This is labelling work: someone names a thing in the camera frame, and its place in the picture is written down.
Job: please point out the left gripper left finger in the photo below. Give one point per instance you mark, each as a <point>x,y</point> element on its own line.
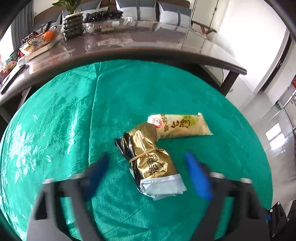
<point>81,189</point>

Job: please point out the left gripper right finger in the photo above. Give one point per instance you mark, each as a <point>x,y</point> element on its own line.
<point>212,187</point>

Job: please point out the beige sausage snack package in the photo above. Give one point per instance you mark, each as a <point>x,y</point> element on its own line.
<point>176,125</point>

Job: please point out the black remote control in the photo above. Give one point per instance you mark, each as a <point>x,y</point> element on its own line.
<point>12,76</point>

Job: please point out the dark wooden coffee table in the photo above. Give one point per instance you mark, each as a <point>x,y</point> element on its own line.
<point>176,46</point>

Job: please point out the fruit tray with orange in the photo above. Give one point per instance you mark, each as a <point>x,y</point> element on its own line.
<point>36,44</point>

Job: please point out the potted green plant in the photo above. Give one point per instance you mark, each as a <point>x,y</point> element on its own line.
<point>73,21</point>

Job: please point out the glass bowl of dark fruit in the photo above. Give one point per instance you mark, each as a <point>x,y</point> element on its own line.
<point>100,22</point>

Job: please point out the grey curtain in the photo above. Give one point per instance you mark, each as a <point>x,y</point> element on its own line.
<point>22,25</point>

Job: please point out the brown wooden sofa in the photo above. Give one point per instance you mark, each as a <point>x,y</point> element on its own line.
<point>203,13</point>

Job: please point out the grey pillow far right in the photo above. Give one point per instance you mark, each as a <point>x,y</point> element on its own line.
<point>177,13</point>

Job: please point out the grey pillow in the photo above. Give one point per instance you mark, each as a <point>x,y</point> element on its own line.
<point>139,10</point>
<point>177,13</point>

